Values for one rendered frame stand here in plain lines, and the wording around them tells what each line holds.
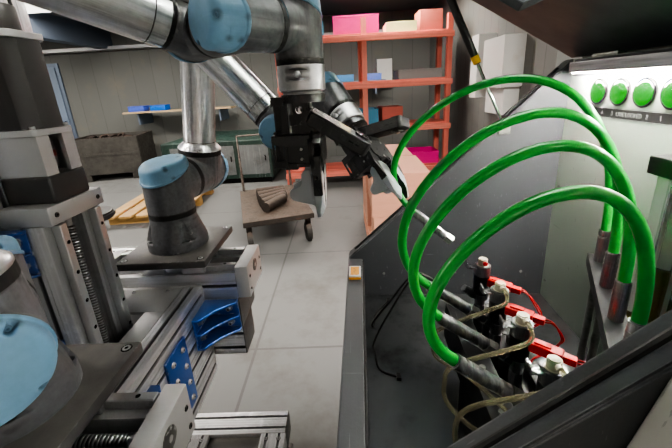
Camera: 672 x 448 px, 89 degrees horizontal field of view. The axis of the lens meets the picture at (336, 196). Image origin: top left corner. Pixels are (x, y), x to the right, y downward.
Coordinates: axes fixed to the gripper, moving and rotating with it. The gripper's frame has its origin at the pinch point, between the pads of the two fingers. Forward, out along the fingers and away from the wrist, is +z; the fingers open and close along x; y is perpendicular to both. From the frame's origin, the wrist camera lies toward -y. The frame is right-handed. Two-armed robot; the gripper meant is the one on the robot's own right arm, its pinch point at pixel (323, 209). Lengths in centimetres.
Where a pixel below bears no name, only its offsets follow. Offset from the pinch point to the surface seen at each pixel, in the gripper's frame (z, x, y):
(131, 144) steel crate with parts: 59, -538, 408
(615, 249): 4.3, 8.9, -44.1
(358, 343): 26.1, 3.5, -5.4
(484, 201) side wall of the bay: 10, -31, -39
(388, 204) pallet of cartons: 62, -180, -25
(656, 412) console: 4.3, 35.9, -29.0
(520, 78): -20.5, -5.1, -33.9
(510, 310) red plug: 13.9, 10.1, -29.5
